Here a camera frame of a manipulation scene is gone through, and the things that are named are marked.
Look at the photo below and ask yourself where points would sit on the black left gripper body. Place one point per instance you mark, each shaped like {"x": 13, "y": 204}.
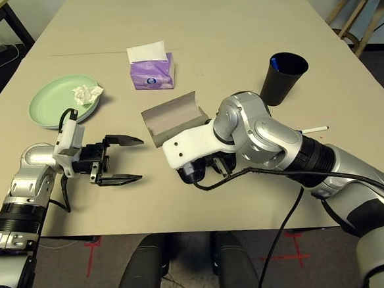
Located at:
{"x": 92, "y": 157}

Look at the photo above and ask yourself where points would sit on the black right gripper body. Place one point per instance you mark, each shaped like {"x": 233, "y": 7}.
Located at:
{"x": 224, "y": 163}

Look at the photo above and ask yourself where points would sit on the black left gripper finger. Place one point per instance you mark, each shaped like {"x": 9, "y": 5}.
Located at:
{"x": 118, "y": 180}
{"x": 124, "y": 140}

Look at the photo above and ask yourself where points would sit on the black sunglasses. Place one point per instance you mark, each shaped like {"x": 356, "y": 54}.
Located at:
{"x": 184, "y": 178}

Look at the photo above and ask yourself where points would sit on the grey glasses case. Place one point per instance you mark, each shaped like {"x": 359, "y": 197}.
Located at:
{"x": 170, "y": 119}

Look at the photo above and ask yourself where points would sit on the light green plate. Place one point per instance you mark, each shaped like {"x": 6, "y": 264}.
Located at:
{"x": 54, "y": 101}

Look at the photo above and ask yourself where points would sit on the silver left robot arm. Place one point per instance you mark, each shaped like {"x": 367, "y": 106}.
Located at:
{"x": 31, "y": 158}

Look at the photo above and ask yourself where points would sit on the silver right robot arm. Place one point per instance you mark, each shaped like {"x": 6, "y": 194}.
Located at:
{"x": 260, "y": 129}

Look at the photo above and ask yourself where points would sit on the black table foot bar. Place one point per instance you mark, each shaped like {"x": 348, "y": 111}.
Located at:
{"x": 86, "y": 238}

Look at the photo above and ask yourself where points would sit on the purple tissue box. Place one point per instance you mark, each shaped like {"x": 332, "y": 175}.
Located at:
{"x": 151, "y": 77}

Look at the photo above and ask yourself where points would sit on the grey robot left leg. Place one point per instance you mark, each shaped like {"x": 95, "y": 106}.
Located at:
{"x": 141, "y": 266}

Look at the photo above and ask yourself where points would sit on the grey robot leg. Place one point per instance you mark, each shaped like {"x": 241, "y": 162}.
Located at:
{"x": 141, "y": 266}
{"x": 237, "y": 266}

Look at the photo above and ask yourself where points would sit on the white tissue sheet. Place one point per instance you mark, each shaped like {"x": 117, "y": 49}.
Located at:
{"x": 146, "y": 51}

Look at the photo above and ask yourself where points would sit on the black plastic cup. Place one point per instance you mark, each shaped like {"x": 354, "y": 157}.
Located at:
{"x": 280, "y": 85}

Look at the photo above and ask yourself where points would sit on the white and blue pen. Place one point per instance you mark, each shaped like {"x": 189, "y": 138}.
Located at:
{"x": 316, "y": 129}

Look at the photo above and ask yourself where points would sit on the grey robot right leg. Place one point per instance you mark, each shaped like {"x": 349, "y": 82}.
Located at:
{"x": 237, "y": 266}

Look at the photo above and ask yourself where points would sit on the blue marker pen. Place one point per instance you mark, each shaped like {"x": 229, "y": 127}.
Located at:
{"x": 274, "y": 64}

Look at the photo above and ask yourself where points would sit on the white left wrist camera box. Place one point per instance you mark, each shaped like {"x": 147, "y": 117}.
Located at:
{"x": 69, "y": 136}

